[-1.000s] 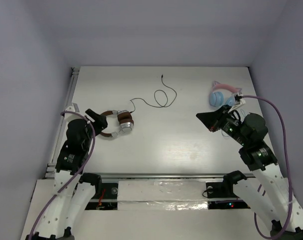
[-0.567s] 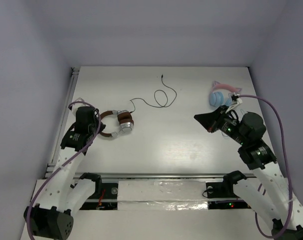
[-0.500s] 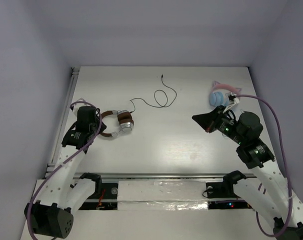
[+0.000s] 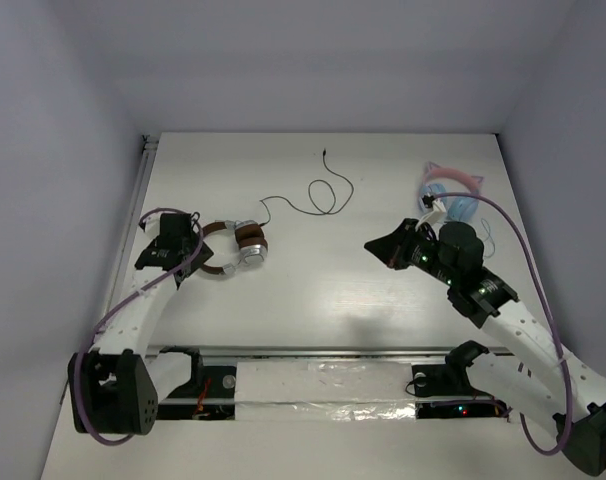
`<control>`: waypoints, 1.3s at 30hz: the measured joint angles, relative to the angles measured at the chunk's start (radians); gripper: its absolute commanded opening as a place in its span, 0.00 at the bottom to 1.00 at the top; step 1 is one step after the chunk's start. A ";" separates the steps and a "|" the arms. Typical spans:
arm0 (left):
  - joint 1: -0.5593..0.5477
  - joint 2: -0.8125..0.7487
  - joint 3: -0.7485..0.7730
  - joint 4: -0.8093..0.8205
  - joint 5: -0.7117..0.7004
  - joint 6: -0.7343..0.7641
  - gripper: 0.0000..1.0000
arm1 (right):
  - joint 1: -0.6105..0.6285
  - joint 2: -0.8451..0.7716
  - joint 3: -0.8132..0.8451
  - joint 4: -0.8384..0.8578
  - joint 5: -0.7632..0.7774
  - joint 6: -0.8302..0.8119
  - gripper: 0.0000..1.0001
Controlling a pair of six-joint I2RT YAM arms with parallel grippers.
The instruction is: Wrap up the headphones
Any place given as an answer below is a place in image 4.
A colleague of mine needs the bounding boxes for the aluminium side rail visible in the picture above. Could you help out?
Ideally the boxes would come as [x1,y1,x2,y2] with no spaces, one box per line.
[99,134,160,318]

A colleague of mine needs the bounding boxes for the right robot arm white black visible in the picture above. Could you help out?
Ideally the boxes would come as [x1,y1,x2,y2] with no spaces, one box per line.
[364,219,606,476]

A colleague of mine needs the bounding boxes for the brown silver headphones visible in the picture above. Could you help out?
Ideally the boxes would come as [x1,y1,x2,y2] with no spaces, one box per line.
[200,220,269,276]

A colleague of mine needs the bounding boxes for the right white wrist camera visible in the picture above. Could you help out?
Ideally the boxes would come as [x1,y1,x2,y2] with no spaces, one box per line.
[415,195,447,230]

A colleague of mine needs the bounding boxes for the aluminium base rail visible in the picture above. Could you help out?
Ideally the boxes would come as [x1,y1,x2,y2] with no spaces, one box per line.
[147,343,514,407]

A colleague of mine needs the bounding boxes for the light blue headphone cable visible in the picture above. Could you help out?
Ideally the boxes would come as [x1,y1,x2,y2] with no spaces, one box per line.
[479,217,499,261]

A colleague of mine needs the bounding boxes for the pink blue cat-ear headphones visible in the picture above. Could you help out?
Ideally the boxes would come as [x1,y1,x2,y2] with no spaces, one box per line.
[417,162,485,223]

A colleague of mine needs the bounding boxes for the black headphone cable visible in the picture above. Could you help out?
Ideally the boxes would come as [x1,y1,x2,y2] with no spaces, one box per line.
[259,145,357,227]

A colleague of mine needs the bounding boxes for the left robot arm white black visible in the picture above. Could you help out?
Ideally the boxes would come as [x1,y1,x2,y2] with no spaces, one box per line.
[68,208,213,446]

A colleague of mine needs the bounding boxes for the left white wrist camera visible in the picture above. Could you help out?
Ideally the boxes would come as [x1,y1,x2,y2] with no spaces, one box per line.
[138,214,159,238]

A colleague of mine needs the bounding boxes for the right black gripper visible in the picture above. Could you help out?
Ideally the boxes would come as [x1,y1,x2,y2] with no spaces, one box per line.
[364,218,458,287]

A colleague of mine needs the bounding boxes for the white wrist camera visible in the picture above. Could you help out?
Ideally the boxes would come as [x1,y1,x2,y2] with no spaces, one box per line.
[415,195,447,230]
[138,214,159,238]

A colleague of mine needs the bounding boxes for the white foil-taped cover block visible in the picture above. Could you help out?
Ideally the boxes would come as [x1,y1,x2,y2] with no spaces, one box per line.
[234,360,416,422]

